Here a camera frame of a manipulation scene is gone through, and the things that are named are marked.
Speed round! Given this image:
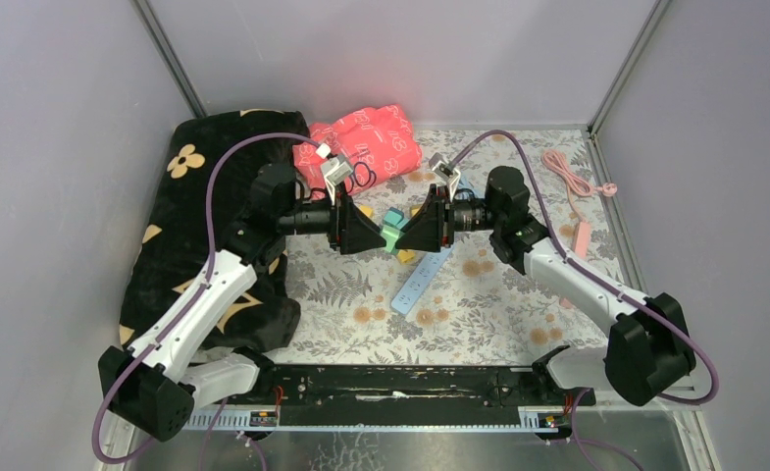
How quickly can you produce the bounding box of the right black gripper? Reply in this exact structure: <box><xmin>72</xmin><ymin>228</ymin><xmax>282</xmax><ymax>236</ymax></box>
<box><xmin>395</xmin><ymin>183</ymin><xmax>503</xmax><ymax>253</ymax></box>

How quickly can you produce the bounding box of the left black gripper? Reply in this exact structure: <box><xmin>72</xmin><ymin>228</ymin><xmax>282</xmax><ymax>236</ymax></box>
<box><xmin>276</xmin><ymin>181</ymin><xmax>386</xmax><ymax>254</ymax></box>

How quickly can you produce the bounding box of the green plug cube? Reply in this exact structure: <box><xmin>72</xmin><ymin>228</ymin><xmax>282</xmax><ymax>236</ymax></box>
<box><xmin>381</xmin><ymin>224</ymin><xmax>402</xmax><ymax>255</ymax></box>

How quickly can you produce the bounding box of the blue power strip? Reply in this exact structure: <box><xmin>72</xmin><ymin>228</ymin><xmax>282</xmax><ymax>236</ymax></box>
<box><xmin>389</xmin><ymin>175</ymin><xmax>489</xmax><ymax>319</ymax></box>

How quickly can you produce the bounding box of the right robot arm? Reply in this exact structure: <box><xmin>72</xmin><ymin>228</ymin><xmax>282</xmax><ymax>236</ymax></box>
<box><xmin>395</xmin><ymin>166</ymin><xmax>696</xmax><ymax>406</ymax></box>

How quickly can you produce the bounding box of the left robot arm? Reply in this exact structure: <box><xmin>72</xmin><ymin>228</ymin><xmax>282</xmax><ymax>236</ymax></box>
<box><xmin>98</xmin><ymin>164</ymin><xmax>386</xmax><ymax>442</ymax></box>

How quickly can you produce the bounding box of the yellow plug cube lower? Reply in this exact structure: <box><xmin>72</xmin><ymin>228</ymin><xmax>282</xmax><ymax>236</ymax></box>
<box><xmin>396</xmin><ymin>249</ymin><xmax>417</xmax><ymax>265</ymax></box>

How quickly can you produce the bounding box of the teal plug cube upper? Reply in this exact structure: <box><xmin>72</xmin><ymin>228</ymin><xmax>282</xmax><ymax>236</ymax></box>
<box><xmin>383</xmin><ymin>208</ymin><xmax>405</xmax><ymax>230</ymax></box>

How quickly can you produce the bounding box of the floral table mat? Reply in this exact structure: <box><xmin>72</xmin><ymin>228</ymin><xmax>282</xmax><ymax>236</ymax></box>
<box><xmin>272</xmin><ymin>130</ymin><xmax>623</xmax><ymax>365</ymax></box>

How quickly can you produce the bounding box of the pink patterned bag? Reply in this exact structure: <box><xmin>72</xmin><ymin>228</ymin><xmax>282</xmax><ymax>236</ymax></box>
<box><xmin>309</xmin><ymin>104</ymin><xmax>423</xmax><ymax>195</ymax></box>

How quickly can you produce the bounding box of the black floral blanket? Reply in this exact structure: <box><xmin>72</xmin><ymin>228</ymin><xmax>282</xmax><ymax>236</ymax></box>
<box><xmin>119</xmin><ymin>109</ymin><xmax>309</xmax><ymax>353</ymax></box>

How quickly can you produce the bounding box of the pink power strip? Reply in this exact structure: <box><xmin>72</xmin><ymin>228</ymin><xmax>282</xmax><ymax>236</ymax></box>
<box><xmin>540</xmin><ymin>149</ymin><xmax>619</xmax><ymax>310</ymax></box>

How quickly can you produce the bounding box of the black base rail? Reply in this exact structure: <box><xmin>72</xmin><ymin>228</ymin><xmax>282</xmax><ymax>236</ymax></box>
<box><xmin>235</xmin><ymin>364</ymin><xmax>595</xmax><ymax>428</ymax></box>

